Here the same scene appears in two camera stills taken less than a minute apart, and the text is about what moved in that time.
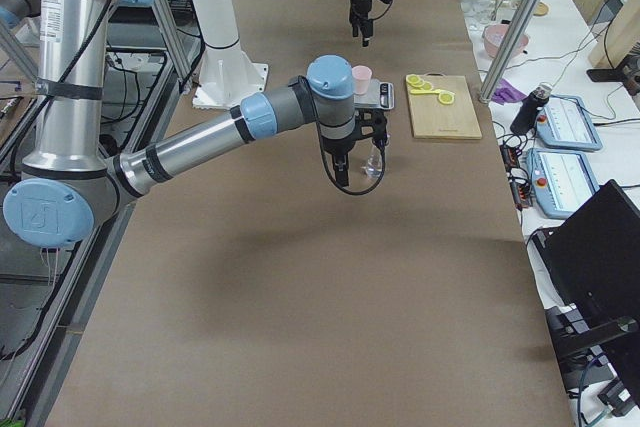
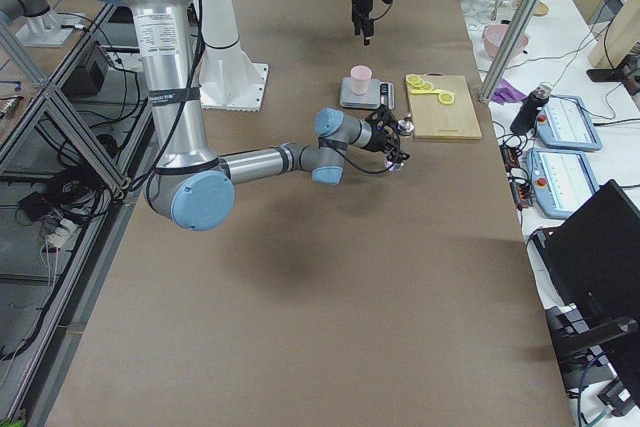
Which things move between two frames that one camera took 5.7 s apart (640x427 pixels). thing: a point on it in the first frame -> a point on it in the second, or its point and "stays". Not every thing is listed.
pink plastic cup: x=361 y=75 stays
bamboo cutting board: x=432 y=119 stays
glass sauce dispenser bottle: x=374 y=162 -> x=406 y=133
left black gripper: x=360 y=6 stays
